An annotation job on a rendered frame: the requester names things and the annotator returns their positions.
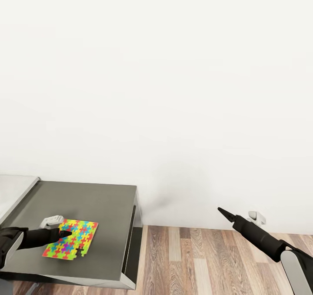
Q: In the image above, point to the desk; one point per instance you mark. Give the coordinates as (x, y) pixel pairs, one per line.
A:
(112, 259)

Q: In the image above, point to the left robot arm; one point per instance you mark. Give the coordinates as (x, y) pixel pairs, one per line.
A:
(15, 238)

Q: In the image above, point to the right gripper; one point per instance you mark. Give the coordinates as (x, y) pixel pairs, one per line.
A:
(253, 233)

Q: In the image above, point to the jigsaw puzzle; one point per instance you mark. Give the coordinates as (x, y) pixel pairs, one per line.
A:
(82, 235)

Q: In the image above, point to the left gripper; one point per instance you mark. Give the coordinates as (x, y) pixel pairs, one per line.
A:
(47, 236)

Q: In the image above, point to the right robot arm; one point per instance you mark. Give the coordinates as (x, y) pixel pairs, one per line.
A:
(297, 264)

